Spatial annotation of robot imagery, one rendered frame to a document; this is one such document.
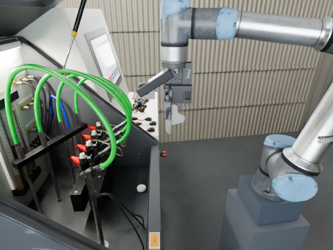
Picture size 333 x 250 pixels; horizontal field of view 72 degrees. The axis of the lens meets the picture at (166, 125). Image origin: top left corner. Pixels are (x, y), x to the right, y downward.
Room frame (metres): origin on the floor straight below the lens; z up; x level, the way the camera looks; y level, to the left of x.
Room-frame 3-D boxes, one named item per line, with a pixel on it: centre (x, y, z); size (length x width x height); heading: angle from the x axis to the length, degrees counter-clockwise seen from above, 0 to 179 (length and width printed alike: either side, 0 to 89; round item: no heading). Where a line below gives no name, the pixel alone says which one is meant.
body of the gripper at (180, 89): (0.66, -0.03, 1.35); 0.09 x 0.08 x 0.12; 92
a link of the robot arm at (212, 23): (0.66, -0.12, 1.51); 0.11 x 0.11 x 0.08; 80
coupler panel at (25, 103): (0.87, 0.56, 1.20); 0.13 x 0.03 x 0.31; 2
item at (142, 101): (1.39, 0.17, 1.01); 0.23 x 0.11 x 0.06; 2
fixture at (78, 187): (0.77, 0.29, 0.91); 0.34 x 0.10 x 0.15; 2
